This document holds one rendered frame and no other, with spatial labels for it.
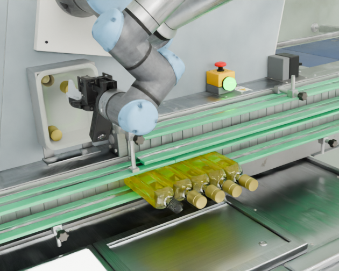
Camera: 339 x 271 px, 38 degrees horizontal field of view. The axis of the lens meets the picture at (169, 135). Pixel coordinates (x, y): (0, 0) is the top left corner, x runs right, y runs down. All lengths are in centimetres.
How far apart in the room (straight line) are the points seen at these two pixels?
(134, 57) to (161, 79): 8
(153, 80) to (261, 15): 84
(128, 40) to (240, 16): 81
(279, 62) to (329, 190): 48
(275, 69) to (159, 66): 85
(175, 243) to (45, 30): 67
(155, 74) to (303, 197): 81
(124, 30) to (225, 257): 64
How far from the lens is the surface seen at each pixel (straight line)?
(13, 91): 141
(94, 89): 118
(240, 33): 175
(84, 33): 142
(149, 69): 102
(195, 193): 129
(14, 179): 139
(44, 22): 138
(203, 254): 131
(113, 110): 106
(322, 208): 161
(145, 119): 102
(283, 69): 180
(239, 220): 145
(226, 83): 162
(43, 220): 136
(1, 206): 131
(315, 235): 147
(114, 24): 97
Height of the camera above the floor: 209
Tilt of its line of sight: 54 degrees down
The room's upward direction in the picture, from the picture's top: 118 degrees clockwise
